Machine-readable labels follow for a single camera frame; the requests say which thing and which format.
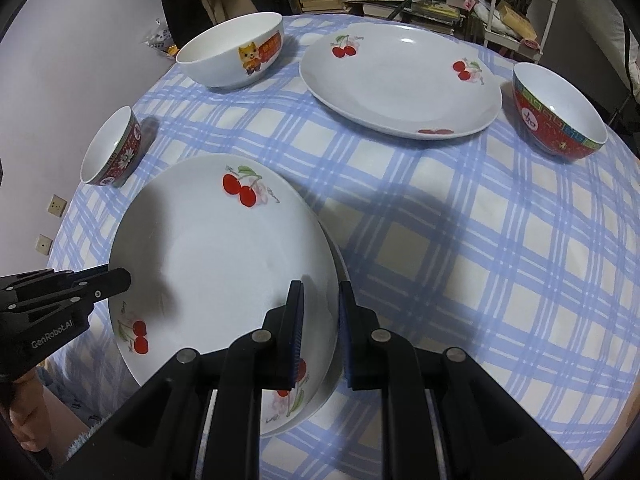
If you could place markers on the white wall socket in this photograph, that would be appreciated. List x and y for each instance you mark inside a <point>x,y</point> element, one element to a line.
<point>44,244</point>
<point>56,205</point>

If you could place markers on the cardboard box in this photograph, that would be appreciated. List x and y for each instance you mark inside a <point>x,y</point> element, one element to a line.
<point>517,17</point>

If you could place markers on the white cherry print plate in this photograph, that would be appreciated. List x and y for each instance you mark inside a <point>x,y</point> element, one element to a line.
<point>210,260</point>
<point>400,80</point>
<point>315,410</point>

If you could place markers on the person's left hand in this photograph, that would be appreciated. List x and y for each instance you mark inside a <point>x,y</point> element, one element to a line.
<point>35,410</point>

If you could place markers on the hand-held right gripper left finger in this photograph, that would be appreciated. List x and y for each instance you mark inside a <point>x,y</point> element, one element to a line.
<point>296,335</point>

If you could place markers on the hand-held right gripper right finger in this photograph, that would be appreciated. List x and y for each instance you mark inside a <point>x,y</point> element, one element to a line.
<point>346,340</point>

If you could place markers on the printed snack bag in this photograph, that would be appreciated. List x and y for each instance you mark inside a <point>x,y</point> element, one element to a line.
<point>161,40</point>

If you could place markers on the pile of papers and books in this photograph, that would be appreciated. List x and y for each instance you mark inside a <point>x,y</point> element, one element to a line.
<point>425,10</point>

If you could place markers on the blue checked tablecloth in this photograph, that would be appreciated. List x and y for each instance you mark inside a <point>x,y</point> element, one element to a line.
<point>450,260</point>

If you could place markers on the small red floral bowl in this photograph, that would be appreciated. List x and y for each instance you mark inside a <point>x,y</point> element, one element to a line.
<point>105,150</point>

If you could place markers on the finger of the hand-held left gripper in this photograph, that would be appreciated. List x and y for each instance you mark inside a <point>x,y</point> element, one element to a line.
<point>107,282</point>

